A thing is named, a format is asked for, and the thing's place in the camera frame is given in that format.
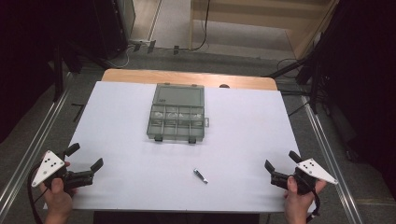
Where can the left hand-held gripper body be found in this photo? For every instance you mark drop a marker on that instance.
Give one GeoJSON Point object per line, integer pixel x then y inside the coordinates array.
{"type": "Point", "coordinates": [46, 168]}

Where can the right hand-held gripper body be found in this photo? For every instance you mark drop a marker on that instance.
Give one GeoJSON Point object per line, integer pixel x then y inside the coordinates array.
{"type": "Point", "coordinates": [306, 179]}

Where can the small metal screw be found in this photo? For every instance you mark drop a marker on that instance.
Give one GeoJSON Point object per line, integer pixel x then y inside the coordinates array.
{"type": "Point", "coordinates": [200, 176]}

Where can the grey clear plastic organizer box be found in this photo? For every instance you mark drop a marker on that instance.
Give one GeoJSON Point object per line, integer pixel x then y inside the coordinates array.
{"type": "Point", "coordinates": [179, 96]}

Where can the person's right hand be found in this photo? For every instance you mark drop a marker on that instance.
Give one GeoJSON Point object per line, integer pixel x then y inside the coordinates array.
{"type": "Point", "coordinates": [297, 205]}

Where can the person's left hand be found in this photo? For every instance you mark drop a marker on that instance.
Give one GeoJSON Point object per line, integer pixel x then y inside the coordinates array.
{"type": "Point", "coordinates": [57, 202]}

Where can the white table mat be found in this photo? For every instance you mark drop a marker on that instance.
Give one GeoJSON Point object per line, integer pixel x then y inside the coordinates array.
{"type": "Point", "coordinates": [124, 168]}

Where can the black tripod stand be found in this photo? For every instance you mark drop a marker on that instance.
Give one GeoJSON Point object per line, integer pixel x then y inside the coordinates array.
{"type": "Point", "coordinates": [313, 81]}

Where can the small pale parts group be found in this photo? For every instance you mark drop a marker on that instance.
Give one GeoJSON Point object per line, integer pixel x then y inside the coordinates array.
{"type": "Point", "coordinates": [176, 115]}

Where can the wooden table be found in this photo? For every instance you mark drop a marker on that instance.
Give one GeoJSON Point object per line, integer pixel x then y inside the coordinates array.
{"type": "Point", "coordinates": [186, 77]}

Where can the black computer case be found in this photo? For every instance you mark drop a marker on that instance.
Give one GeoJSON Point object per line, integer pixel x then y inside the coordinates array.
{"type": "Point", "coordinates": [109, 28]}

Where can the light wooden cabinet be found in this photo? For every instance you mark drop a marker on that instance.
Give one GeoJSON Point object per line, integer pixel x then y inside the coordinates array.
{"type": "Point", "coordinates": [249, 18]}

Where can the aluminium floor rail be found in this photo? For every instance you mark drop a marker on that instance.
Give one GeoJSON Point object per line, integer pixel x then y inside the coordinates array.
{"type": "Point", "coordinates": [333, 165]}
{"type": "Point", "coordinates": [34, 146]}

